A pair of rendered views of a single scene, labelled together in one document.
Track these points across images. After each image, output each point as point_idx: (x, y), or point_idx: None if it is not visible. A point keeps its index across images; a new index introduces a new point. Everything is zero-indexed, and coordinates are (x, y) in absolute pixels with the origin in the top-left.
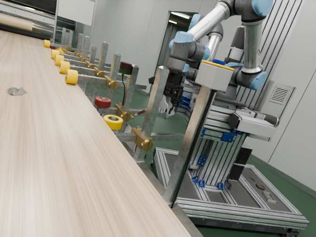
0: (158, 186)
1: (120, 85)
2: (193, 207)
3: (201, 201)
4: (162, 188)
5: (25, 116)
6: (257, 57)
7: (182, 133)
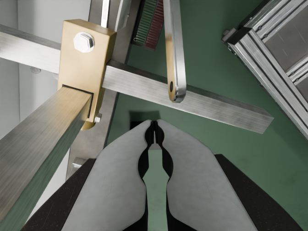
0: (95, 140)
1: None
2: (259, 74)
3: (283, 77)
4: (98, 144)
5: None
6: None
7: (268, 123)
